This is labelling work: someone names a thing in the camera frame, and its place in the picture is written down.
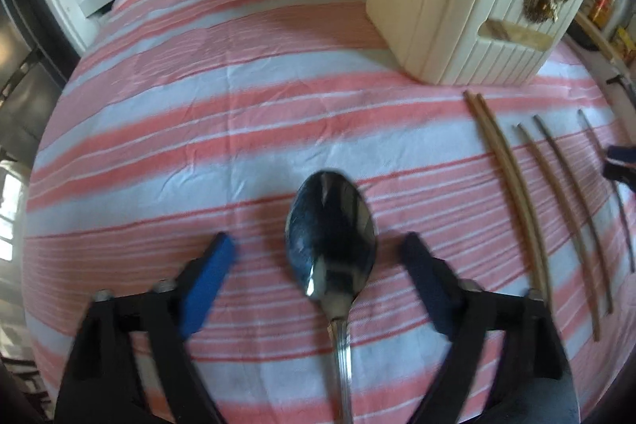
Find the yellow printed cup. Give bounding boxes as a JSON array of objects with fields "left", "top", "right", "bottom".
[{"left": 611, "top": 27, "right": 636, "bottom": 67}]

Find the wooden cutting board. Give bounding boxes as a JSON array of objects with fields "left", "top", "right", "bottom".
[{"left": 574, "top": 9, "right": 622, "bottom": 67}]

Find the pink striped cloth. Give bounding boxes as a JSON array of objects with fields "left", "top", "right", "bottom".
[{"left": 22, "top": 0, "right": 636, "bottom": 424}]

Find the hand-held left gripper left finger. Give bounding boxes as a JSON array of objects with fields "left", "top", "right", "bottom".
[{"left": 52, "top": 232, "right": 237, "bottom": 424}]

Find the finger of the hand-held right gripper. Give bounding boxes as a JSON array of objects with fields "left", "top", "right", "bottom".
[{"left": 602, "top": 145, "right": 636, "bottom": 194}]

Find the silver metal spoon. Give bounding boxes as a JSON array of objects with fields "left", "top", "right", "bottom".
[{"left": 285, "top": 169, "right": 378, "bottom": 424}]

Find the steel refrigerator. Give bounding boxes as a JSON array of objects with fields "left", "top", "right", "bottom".
[{"left": 0, "top": 0, "right": 70, "bottom": 157}]

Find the brown wooden chopstick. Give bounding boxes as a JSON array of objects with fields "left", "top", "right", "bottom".
[
  {"left": 578, "top": 108, "right": 636, "bottom": 275},
  {"left": 533, "top": 114, "right": 615, "bottom": 316},
  {"left": 514, "top": 123, "right": 602, "bottom": 342},
  {"left": 463, "top": 91, "right": 543, "bottom": 300},
  {"left": 475, "top": 93, "right": 552, "bottom": 306}
]

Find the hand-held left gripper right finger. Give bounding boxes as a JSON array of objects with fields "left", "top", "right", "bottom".
[{"left": 400, "top": 232, "right": 582, "bottom": 424}]

